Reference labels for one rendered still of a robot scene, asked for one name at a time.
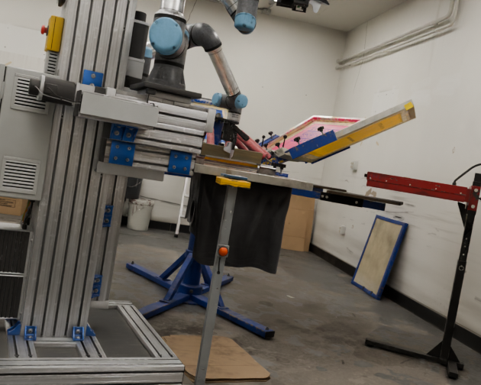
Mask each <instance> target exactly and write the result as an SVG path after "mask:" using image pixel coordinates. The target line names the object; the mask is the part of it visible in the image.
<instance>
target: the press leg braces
mask: <svg viewBox="0 0 481 385"><path fill-rule="evenodd" d="M193 260H194V258H193V257H192V253H189V254H188V256H187V257H185V253H184V254H183V255H181V256H180V257H179V258H178V259H177V260H176V261H175V262H174V263H173V264H172V265H171V266H170V267H168V268H167V269H166V270H165V271H164V272H163V273H162V274H161V275H160V276H158V277H157V278H159V279H161V280H170V279H168V277H169V276H170V275H171V274H172V273H173V272H174V271H175V270H177V269H178V268H179V267H180V266H181V265H182V266H181V268H180V270H179V272H178V273H177V275H176V278H175V279H174V281H173V283H172V285H171V286H170V288H169V290H168V292H167V293H166V295H165V297H164V298H163V299H160V301H162V302H165V303H171V302H173V301H175V300H176V299H173V297H174V295H175V293H176V291H177V290H178V288H179V285H180V283H181V282H182V280H183V278H184V276H185V275H186V272H187V271H188V269H189V267H190V265H191V263H192V262H193ZM201 267H202V276H203V279H204V283H201V284H202V285H206V286H209V288H210V286H211V277H212V272H211V269H210V267H209V266H207V265H203V264H201ZM218 308H219V309H229V308H228V307H227V306H225V305H224V302H223V300H222V298H221V294H220V295H219V300H218Z"/></svg>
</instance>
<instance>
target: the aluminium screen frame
mask: <svg viewBox="0 0 481 385"><path fill-rule="evenodd" d="M194 172H196V173H204V174H209V175H215V176H221V173H226V174H231V175H235V176H243V177H246V178H247V181H252V182H257V183H265V184H271V185H276V186H284V187H289V188H294V189H303V190H308V191H312V190H313V186H314V183H309V182H305V181H301V180H295V179H291V178H287V177H283V176H276V175H275V176H267V175H262V174H257V172H254V171H249V170H241V169H236V168H231V167H223V166H218V165H213V164H208V163H204V165H201V164H197V163H196V164H195V169H194Z"/></svg>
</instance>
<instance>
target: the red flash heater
mask: <svg viewBox="0 0 481 385"><path fill-rule="evenodd" d="M366 179H367V182H366V186H371V187H376V188H380V189H389V190H394V191H398V192H403V193H411V194H416V195H421V196H430V197H434V198H439V199H447V200H452V201H457V202H466V205H468V206H470V200H471V196H472V191H473V186H470V187H469V189H467V187H464V186H455V185H450V184H445V183H436V182H431V181H426V180H417V179H412V178H407V177H402V176H393V175H388V174H383V173H374V172H369V171H368V172H367V177H366Z"/></svg>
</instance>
